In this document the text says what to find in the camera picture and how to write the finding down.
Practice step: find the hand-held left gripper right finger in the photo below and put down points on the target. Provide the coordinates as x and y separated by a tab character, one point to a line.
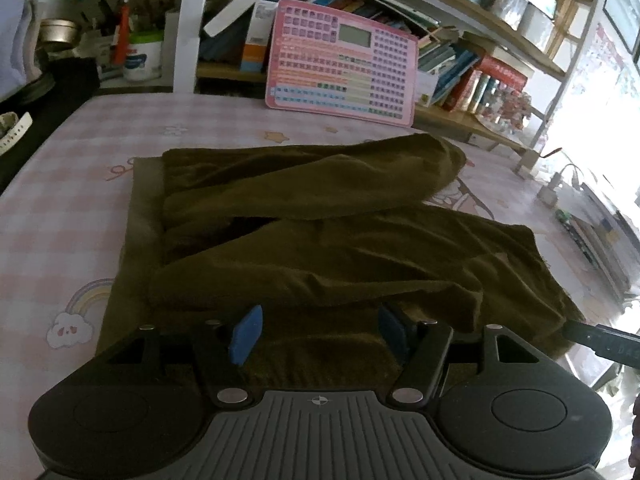
392	332

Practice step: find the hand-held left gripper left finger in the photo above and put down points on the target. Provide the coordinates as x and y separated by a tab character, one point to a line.
246	335

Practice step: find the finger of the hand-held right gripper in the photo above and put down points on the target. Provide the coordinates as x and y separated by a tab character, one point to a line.
600	339

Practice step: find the olive brown pants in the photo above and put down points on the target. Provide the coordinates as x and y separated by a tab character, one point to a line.
325	240

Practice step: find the stack of books on desk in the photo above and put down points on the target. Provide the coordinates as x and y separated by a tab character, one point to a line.
595	250

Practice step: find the small white charger plug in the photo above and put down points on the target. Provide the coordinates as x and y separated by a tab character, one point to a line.
548	197

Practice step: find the pink checked cartoon desk mat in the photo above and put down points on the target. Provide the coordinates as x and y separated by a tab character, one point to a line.
65	200

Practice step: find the white labelled box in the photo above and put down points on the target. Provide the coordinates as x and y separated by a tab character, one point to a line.
426	89

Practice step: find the colourful artificial flower ornament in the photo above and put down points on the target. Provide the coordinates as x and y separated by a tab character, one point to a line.
510	110

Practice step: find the row of books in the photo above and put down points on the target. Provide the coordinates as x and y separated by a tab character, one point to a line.
450	65

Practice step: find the pink toy keyboard tablet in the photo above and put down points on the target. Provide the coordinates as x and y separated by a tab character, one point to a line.
320	60

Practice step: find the orange and white box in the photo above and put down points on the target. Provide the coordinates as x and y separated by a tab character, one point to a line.
257	40

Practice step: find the white jar with green lid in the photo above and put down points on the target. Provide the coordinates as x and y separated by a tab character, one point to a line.
143	57

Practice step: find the black bag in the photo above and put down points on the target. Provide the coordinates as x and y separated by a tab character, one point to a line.
55	95

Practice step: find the orange red bottle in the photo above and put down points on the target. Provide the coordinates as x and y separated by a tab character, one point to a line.
121	35

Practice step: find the large white leaning book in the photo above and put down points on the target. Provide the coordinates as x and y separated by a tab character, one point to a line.
240	5

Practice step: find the gold metal bowl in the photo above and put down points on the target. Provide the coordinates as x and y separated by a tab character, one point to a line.
59	31

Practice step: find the wooden bookshelf with white frame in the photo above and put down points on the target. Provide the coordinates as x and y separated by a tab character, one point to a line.
455	121

